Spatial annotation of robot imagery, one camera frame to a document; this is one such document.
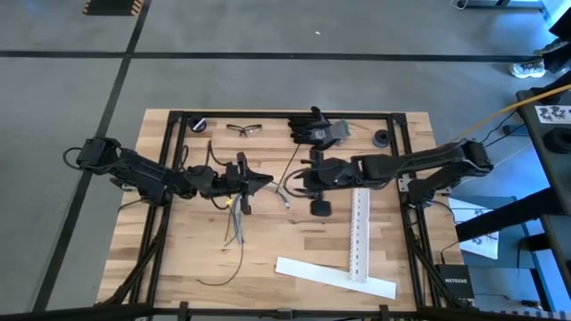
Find black desk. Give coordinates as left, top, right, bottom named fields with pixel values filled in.
left=454, top=70, right=571, bottom=313

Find black orange striped object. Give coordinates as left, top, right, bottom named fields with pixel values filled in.
left=82, top=0, right=145, bottom=17

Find black aluminium table frame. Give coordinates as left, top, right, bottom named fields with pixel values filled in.
left=0, top=109, right=571, bottom=321

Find white printed paper sheet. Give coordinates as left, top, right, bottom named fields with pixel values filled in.
left=448, top=196, right=500, bottom=260

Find black tape roll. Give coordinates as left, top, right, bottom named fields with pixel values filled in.
left=372, top=128, right=393, bottom=149

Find black knob with white stripe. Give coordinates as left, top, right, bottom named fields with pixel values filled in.
left=186, top=114, right=207, bottom=134

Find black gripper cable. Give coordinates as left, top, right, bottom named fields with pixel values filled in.
left=206, top=140, right=234, bottom=211
left=282, top=168, right=310, bottom=198

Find black cable coil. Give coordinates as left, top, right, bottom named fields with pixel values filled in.
left=542, top=127, right=571, bottom=155

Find white slotted cable duct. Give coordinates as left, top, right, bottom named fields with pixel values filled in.
left=348, top=187, right=371, bottom=283

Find black grey work gloves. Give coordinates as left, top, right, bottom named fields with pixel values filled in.
left=287, top=105, right=352, bottom=153

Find white flat duct cover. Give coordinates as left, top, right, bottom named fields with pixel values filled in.
left=274, top=256, right=397, bottom=300

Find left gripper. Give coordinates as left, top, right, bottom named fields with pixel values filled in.
left=185, top=151, right=274, bottom=216

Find multicolour wire bundle with connector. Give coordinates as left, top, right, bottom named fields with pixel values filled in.
left=195, top=180, right=291, bottom=287

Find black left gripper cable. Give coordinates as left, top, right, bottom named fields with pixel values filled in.
left=206, top=140, right=234, bottom=211

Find white printed label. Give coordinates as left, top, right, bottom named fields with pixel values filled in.
left=534, top=104, right=571, bottom=125

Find black network switch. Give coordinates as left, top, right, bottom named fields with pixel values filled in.
left=434, top=263, right=475, bottom=300

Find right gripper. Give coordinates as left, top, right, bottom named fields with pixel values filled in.
left=302, top=149, right=362, bottom=218

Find person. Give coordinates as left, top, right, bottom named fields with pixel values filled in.
left=509, top=17, right=571, bottom=79

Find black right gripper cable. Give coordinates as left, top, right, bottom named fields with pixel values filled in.
left=282, top=168, right=310, bottom=198

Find yellow cable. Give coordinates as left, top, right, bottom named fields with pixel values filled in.
left=450, top=83, right=571, bottom=144

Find clear safety glasses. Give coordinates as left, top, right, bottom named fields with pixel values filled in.
left=225, top=123, right=263, bottom=138

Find black zip tie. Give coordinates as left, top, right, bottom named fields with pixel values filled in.
left=275, top=143, right=302, bottom=195

